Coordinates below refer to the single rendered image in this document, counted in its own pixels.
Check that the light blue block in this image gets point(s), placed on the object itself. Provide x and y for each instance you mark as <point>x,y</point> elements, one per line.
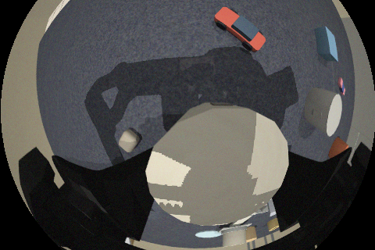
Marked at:
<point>326,44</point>

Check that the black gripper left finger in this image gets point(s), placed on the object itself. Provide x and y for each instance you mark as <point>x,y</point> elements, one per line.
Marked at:
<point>120,191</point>

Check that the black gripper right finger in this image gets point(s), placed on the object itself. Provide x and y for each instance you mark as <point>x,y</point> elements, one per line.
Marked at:
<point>303,184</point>

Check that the orange cylinder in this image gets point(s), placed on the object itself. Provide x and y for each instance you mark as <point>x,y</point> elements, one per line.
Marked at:
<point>337,147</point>

